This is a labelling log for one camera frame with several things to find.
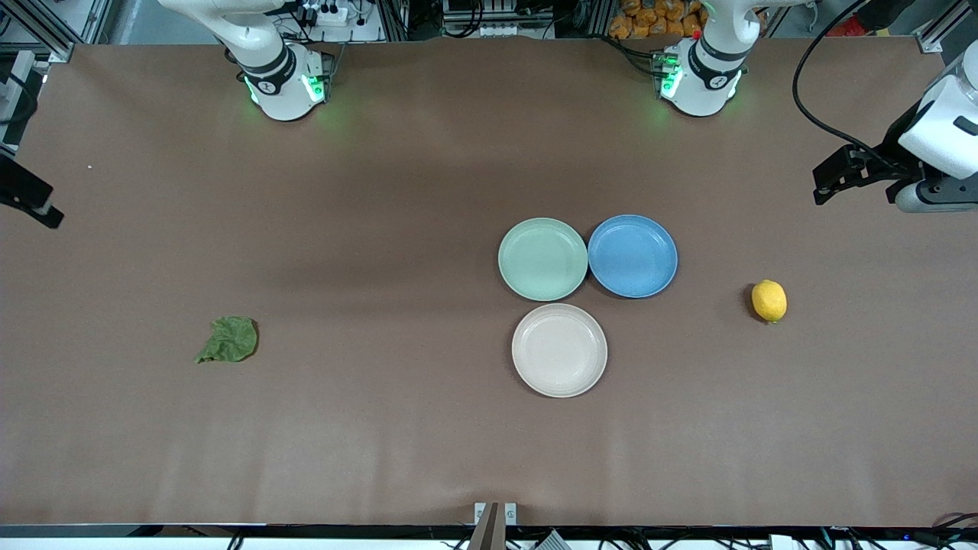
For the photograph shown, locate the blue plate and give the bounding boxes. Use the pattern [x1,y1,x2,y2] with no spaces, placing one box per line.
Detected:
[588,215,678,299]

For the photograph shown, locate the light green plate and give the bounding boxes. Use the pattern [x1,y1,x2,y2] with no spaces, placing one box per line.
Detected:
[498,218,589,302]

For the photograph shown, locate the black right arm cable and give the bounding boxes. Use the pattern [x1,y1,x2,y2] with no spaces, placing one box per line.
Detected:
[0,69,39,146]

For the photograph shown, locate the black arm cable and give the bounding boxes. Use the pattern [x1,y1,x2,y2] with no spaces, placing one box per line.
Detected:
[792,0,891,157]
[0,69,39,146]

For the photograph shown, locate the black electronics unit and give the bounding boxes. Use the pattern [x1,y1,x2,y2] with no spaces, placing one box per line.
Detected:
[442,0,557,39]

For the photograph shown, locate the bag of orange items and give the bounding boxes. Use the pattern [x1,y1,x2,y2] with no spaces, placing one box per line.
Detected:
[609,0,708,40]

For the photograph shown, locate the yellow lemon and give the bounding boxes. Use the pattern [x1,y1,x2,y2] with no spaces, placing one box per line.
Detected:
[751,280,788,324]

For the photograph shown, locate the white power strip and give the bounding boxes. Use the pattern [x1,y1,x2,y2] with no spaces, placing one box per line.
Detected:
[294,0,354,28]

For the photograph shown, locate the green lettuce leaf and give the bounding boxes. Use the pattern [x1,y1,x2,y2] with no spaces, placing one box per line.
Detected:
[195,316,259,364]

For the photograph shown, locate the brown slanted bar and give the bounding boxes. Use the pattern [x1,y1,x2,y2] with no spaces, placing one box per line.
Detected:
[468,503,501,550]

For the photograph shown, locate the beige plate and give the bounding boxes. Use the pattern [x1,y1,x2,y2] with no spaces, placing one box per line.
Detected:
[512,303,609,399]

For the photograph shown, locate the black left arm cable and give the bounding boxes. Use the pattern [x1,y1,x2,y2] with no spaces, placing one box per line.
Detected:
[792,0,891,157]

